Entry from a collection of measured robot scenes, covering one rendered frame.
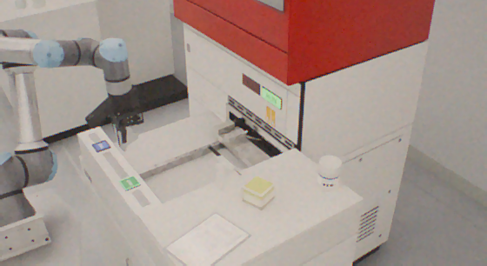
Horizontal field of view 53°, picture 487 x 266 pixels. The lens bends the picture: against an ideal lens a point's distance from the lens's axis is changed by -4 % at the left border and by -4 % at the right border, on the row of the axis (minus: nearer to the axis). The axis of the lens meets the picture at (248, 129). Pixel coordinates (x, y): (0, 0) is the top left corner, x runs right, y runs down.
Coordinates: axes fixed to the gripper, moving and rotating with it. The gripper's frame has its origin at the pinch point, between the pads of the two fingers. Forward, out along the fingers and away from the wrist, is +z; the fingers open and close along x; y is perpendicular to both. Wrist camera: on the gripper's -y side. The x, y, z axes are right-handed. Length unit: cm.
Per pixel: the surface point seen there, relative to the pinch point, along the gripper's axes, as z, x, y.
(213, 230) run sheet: 13.9, -34.8, 11.7
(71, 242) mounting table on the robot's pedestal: 28.7, -0.1, -22.6
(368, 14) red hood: -30, -15, 89
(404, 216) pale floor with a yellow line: 111, -3, 158
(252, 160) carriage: 23, -3, 48
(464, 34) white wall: 13, 14, 207
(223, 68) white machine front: 2, 33, 59
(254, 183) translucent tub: 7.4, -30.4, 29.4
